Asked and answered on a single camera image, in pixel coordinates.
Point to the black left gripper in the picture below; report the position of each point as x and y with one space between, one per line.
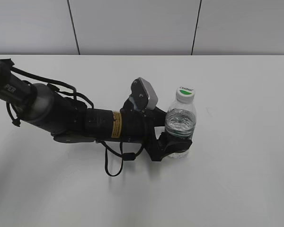
139 127

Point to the clear Cestbon water bottle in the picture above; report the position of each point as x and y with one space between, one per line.
180 119

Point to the white green bottle cap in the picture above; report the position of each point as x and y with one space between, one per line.
185 95

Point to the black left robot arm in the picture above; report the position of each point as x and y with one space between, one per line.
72 118

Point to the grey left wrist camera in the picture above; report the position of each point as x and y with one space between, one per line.
143 95

